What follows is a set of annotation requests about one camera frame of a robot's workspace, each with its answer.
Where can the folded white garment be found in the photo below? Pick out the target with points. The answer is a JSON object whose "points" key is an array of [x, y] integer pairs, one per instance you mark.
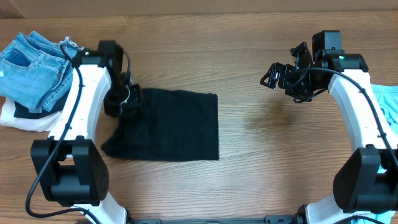
{"points": [[44, 124]]}

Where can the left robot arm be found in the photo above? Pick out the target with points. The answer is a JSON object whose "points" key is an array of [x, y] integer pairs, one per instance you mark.
{"points": [[70, 170]]}

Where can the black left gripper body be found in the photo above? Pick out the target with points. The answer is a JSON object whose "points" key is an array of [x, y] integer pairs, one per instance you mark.
{"points": [[122, 104]]}

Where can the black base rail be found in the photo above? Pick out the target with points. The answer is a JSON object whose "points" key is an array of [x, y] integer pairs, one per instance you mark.
{"points": [[268, 219]]}

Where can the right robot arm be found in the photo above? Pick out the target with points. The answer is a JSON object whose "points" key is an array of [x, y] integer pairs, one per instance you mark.
{"points": [[365, 188]]}

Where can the folded dark navy garment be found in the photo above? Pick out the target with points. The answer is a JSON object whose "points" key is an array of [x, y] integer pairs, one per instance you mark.
{"points": [[23, 112]]}

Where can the light blue crumpled shirt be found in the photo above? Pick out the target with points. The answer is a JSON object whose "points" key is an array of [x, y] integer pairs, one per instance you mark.
{"points": [[386, 97]]}

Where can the black t-shirt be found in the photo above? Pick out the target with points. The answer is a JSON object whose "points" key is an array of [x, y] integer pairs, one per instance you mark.
{"points": [[169, 125]]}

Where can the blue denim shorts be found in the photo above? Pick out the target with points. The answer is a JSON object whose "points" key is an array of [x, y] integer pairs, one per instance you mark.
{"points": [[35, 72]]}

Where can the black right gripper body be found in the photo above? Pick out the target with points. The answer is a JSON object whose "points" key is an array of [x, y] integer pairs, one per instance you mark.
{"points": [[302, 84]]}

